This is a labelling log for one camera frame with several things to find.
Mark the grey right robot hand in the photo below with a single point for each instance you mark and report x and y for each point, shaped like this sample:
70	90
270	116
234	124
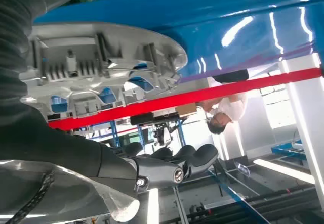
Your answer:
63	155

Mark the blue metal shelf rack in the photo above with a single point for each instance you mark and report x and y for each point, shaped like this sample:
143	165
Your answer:
227	1
114	132

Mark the red barrier tape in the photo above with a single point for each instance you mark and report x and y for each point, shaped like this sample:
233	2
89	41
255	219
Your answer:
202	95

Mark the cardboard box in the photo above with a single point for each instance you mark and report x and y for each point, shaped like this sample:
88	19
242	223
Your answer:
186	109

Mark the person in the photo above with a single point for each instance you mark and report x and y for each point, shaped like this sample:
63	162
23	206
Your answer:
235	107

